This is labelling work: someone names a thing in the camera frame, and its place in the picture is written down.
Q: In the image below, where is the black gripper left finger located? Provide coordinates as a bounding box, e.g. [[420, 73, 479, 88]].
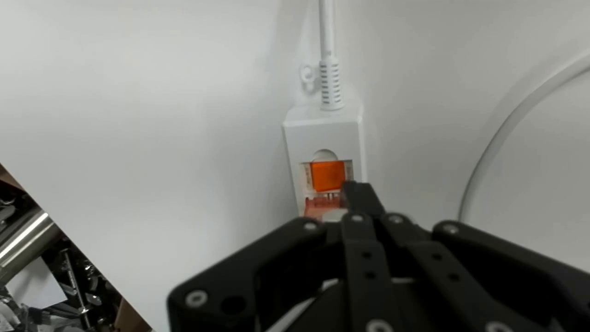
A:
[[165, 180, 396, 332]]

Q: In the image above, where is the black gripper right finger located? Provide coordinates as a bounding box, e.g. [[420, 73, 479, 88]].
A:
[[361, 180, 590, 332]]

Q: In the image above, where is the white power strip orange switch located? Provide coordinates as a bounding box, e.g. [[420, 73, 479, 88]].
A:
[[280, 99, 368, 225]]

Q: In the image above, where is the silver metal pipe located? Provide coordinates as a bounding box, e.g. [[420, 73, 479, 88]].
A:
[[0, 206, 62, 287]]

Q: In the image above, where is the white looped power cable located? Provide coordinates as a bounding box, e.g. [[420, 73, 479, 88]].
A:
[[455, 46, 590, 225]]

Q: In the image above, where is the white power strip cord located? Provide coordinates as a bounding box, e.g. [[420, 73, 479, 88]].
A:
[[313, 0, 344, 114]]

